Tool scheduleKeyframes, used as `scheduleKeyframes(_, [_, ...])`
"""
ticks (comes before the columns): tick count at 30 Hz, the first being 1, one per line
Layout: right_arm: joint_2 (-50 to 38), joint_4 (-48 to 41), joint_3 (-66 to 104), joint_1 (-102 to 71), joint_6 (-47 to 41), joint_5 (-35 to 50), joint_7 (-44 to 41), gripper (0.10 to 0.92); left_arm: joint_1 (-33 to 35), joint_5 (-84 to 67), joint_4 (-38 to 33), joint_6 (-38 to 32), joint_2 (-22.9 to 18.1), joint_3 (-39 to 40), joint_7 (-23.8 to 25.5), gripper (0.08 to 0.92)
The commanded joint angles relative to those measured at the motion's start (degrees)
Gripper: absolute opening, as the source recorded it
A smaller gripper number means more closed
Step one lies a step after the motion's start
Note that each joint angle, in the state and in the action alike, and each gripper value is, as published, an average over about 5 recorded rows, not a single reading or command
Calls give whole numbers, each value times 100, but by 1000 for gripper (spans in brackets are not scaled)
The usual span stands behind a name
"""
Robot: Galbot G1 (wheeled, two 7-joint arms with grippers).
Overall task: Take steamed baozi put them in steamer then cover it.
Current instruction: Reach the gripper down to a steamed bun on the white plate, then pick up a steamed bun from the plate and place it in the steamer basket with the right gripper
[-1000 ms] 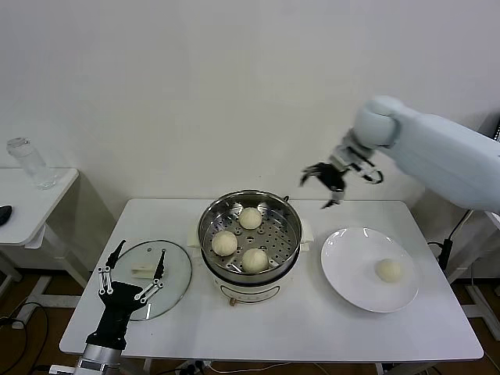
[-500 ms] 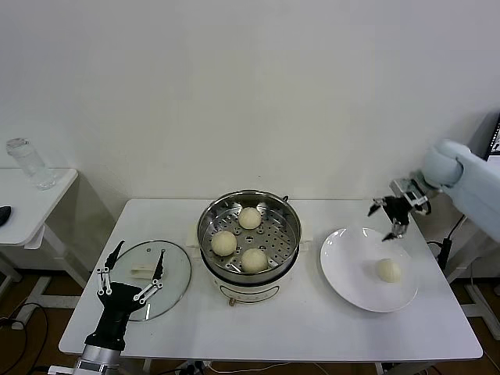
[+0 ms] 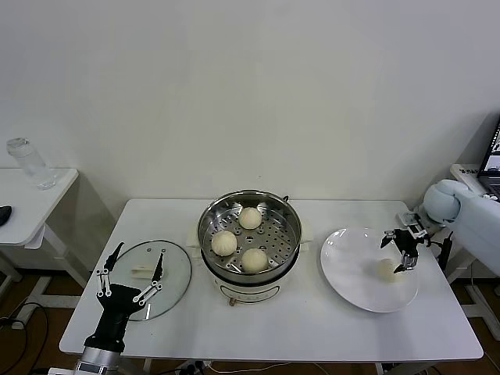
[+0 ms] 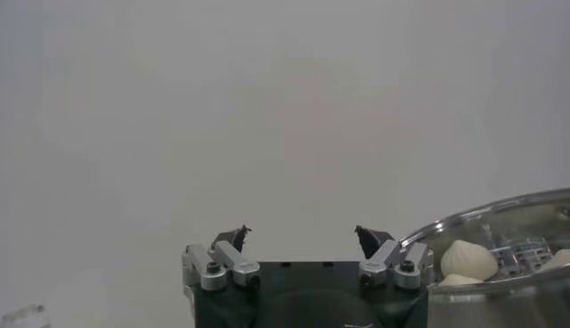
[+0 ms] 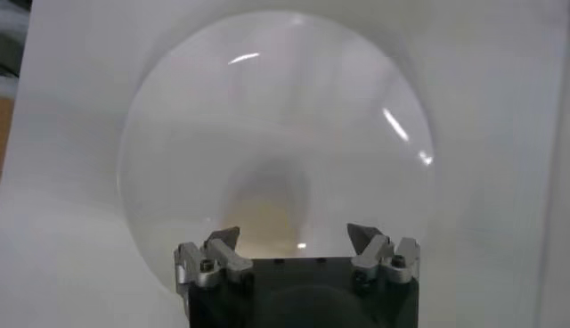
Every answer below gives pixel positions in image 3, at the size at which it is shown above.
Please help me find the white round plate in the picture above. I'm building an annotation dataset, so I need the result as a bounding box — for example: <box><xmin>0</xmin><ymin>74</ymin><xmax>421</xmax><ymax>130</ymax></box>
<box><xmin>320</xmin><ymin>227</ymin><xmax>420</xmax><ymax>313</ymax></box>

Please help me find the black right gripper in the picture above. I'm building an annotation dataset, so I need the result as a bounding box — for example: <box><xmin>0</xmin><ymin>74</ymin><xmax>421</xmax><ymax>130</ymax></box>
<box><xmin>380</xmin><ymin>228</ymin><xmax>423</xmax><ymax>274</ymax></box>

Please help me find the stainless steel steamer basket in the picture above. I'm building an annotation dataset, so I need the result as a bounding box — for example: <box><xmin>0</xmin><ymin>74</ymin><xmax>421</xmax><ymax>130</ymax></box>
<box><xmin>197</xmin><ymin>190</ymin><xmax>302</xmax><ymax>283</ymax></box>

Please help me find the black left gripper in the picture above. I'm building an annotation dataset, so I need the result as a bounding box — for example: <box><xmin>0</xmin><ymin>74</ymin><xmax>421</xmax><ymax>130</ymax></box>
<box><xmin>83</xmin><ymin>241</ymin><xmax>165</xmax><ymax>352</ymax></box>

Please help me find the black floor cable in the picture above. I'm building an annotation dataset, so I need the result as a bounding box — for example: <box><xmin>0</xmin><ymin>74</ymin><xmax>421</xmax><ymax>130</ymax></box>
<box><xmin>0</xmin><ymin>302</ymin><xmax>50</xmax><ymax>375</ymax></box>

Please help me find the open laptop computer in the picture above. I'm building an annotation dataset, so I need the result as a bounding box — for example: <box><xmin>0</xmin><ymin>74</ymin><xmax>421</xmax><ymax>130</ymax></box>
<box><xmin>477</xmin><ymin>112</ymin><xmax>500</xmax><ymax>202</ymax></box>

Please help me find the white electric cooker base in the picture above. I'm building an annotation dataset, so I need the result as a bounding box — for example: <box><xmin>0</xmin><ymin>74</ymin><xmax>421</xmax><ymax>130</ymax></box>
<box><xmin>187</xmin><ymin>218</ymin><xmax>314</xmax><ymax>309</ymax></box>

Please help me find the clear plastic water bottle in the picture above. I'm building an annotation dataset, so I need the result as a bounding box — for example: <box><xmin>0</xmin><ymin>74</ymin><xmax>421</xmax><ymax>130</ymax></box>
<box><xmin>5</xmin><ymin>136</ymin><xmax>58</xmax><ymax>191</ymax></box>

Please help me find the white steamed baozi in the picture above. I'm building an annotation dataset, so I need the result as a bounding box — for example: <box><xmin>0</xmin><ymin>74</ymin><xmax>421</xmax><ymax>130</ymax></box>
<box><xmin>238</xmin><ymin>206</ymin><xmax>263</xmax><ymax>230</ymax></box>
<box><xmin>212</xmin><ymin>230</ymin><xmax>238</xmax><ymax>257</ymax></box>
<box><xmin>241</xmin><ymin>248</ymin><xmax>270</xmax><ymax>273</ymax></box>
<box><xmin>376</xmin><ymin>257</ymin><xmax>403</xmax><ymax>283</ymax></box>

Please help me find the round glass lid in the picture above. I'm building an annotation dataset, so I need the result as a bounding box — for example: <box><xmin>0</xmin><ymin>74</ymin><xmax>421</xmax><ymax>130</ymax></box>
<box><xmin>102</xmin><ymin>239</ymin><xmax>192</xmax><ymax>322</ymax></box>

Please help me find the white side table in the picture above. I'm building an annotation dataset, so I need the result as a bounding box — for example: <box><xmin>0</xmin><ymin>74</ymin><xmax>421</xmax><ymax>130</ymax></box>
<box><xmin>0</xmin><ymin>167</ymin><xmax>91</xmax><ymax>309</ymax></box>

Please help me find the white power strip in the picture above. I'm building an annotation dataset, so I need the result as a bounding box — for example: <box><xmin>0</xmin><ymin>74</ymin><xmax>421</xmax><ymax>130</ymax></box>
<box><xmin>180</xmin><ymin>359</ymin><xmax>214</xmax><ymax>374</ymax></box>

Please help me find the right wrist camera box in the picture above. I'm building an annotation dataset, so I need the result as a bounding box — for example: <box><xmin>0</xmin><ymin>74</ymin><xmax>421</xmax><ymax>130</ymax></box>
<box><xmin>396</xmin><ymin>210</ymin><xmax>434</xmax><ymax>247</ymax></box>

